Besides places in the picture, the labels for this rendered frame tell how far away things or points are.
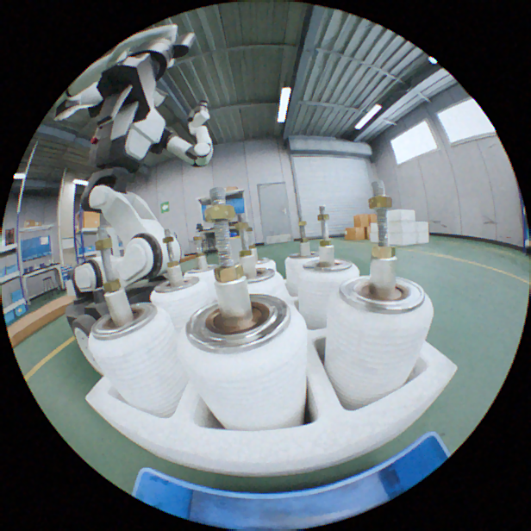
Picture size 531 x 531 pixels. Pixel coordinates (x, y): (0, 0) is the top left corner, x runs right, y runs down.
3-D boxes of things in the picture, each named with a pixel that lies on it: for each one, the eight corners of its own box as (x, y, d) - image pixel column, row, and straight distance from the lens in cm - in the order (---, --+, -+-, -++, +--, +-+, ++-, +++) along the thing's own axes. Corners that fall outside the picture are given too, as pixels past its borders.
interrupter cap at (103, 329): (163, 302, 20) (161, 297, 20) (150, 335, 13) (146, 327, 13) (110, 314, 23) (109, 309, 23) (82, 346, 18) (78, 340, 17)
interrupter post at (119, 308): (138, 315, 19) (128, 285, 18) (131, 326, 17) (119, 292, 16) (120, 320, 20) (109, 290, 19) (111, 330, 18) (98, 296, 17)
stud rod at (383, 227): (385, 278, 14) (379, 178, 13) (375, 276, 14) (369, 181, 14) (390, 275, 14) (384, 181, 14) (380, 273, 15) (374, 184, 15)
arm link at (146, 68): (150, 50, 23) (173, 28, 34) (77, 90, 27) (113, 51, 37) (165, 115, 29) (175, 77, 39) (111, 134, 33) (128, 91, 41)
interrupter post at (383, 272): (392, 302, 14) (396, 260, 12) (364, 297, 14) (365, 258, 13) (396, 292, 16) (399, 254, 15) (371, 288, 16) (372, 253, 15)
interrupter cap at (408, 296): (422, 327, 11) (426, 317, 11) (322, 303, 13) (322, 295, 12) (423, 286, 18) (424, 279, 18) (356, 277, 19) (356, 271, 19)
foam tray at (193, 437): (159, 457, 38) (84, 396, 25) (208, 340, 56) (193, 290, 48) (396, 436, 35) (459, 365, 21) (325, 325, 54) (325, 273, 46)
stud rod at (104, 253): (120, 302, 18) (103, 227, 18) (124, 303, 17) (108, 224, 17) (112, 307, 18) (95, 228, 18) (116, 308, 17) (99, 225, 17)
